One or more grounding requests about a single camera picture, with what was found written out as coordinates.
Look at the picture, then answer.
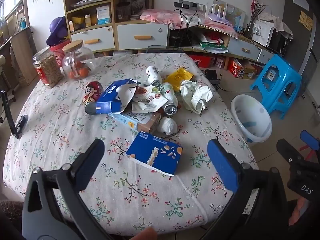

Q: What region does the black clamp stand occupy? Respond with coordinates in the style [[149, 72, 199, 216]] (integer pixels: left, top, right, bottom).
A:
[[0, 90, 29, 139]]

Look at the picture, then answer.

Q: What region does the open cardboard box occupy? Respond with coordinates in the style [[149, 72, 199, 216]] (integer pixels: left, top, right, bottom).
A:
[[228, 58, 256, 80]]

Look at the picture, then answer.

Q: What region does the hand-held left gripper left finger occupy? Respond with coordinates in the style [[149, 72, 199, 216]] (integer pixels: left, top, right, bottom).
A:
[[22, 138, 113, 240]]

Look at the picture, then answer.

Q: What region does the power strip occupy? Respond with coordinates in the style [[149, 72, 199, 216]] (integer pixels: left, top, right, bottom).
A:
[[173, 1, 206, 11]]

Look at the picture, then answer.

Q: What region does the white plastic bin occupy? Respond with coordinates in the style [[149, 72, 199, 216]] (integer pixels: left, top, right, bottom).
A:
[[230, 94, 273, 144]]

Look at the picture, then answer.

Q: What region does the blue snack box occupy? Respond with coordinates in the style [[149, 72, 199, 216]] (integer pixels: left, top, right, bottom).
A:
[[125, 131, 184, 176]]

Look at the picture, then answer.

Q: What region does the red round tin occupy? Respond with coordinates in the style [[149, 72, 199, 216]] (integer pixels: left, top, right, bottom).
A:
[[49, 42, 68, 67]]

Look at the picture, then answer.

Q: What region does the person's right hand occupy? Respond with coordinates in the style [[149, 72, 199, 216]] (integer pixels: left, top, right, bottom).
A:
[[288, 197, 313, 227]]

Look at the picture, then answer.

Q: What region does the light blue milk carton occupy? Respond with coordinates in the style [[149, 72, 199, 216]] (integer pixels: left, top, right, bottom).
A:
[[108, 111, 162, 134]]

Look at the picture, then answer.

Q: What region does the torn blue carton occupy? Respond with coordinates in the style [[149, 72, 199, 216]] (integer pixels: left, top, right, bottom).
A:
[[96, 78, 138, 115]]

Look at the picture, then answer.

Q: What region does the green and white can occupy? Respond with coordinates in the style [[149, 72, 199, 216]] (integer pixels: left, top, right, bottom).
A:
[[160, 82, 179, 116]]

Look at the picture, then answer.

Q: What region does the red flat box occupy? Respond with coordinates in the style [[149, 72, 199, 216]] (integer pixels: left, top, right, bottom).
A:
[[188, 55, 217, 68]]

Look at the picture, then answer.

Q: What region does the yellow snack bag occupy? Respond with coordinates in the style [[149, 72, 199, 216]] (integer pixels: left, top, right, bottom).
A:
[[162, 68, 195, 92]]

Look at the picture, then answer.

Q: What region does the person's left hand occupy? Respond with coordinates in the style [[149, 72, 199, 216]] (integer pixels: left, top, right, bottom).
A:
[[129, 227, 158, 240]]

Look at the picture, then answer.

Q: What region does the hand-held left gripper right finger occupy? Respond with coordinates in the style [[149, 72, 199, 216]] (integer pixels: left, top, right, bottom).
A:
[[200, 139, 294, 240]]

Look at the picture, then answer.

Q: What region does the white plastic bottle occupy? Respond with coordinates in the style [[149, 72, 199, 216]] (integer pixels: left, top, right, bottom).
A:
[[146, 65, 163, 87]]

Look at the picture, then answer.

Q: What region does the wooden shelf cabinet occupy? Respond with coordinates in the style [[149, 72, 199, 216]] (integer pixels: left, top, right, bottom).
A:
[[62, 0, 171, 56]]

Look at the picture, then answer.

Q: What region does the blue plastic stool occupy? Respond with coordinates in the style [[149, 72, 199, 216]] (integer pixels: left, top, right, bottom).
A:
[[250, 53, 303, 119]]

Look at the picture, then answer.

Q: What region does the pink cloth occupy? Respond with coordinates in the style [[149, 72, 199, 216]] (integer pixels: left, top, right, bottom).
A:
[[140, 8, 236, 31]]

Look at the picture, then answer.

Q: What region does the red cartoon can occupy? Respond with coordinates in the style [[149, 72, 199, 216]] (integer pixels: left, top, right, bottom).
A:
[[82, 81, 104, 115]]

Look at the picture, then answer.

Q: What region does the wooden side desk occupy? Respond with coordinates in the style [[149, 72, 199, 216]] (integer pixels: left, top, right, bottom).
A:
[[0, 0, 36, 86]]

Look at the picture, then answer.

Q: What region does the black device with handle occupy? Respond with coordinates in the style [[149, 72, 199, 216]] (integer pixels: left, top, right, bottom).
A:
[[205, 69, 222, 86]]

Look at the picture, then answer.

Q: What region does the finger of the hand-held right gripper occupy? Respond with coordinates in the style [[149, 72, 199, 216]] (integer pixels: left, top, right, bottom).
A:
[[300, 129, 320, 161], [276, 138, 305, 167]]

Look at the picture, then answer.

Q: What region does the colourful gift bag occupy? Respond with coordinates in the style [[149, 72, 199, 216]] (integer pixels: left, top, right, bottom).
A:
[[205, 0, 247, 28]]

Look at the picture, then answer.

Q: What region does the glass jar with wooden lid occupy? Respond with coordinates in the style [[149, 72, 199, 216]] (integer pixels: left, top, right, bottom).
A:
[[61, 39, 96, 81]]

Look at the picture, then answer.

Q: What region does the white paper bag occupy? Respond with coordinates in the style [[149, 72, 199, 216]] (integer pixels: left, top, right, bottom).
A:
[[180, 80, 214, 114]]

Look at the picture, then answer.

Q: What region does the plastic jar with red label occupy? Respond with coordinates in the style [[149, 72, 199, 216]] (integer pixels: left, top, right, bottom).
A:
[[32, 47, 65, 89]]

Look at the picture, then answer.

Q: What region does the white printed snack bag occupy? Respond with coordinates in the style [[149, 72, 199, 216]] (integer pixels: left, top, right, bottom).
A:
[[131, 83, 168, 113]]

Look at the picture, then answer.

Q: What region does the low wooden media cabinet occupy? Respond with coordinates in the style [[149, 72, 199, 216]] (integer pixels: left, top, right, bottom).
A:
[[167, 24, 276, 68]]

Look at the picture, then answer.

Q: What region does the purple hat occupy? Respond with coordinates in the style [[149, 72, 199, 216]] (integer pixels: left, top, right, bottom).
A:
[[46, 17, 70, 46]]

